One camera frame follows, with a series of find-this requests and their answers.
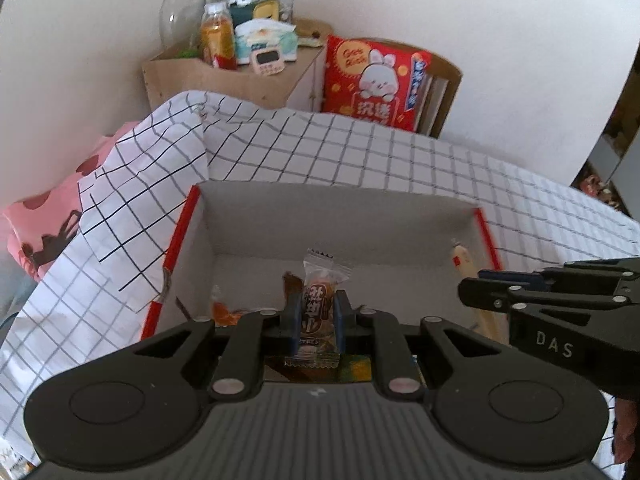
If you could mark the brown wooden chair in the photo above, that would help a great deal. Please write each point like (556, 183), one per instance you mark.
(445, 95)

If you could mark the person's right hand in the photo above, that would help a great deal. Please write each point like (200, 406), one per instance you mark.
(629, 430)

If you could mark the white kitchen timer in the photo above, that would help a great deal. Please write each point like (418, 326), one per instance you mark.
(267, 60)

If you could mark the red cardboard box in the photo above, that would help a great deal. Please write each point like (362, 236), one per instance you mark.
(325, 220)

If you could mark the shiny brown red snack packet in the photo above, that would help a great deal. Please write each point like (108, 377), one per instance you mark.
(291, 287)

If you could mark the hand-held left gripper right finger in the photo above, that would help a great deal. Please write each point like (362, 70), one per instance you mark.
(341, 322)

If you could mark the light wooden side cabinet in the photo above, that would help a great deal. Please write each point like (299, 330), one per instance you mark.
(200, 82)

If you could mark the green snack packet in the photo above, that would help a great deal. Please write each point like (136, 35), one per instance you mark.
(357, 367)

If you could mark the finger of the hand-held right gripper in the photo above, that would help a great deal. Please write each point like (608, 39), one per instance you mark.
(485, 292)
(510, 276)

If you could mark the red rabbit print pillow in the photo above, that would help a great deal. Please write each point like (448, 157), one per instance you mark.
(370, 85)

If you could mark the beige sausage stick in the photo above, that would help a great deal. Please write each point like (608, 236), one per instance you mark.
(470, 270)

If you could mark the pink printed bag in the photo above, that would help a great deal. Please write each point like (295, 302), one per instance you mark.
(45, 220)

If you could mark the small orange snack packet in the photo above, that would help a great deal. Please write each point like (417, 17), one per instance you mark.
(225, 310)

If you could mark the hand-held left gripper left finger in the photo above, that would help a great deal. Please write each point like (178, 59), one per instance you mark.
(295, 322)

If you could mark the orange drink bottle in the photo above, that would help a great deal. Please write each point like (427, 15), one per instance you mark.
(217, 37)

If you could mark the white checkered tablecloth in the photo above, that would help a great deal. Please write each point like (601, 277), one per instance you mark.
(350, 150)

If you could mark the clear snack packet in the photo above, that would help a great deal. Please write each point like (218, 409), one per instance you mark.
(319, 305)

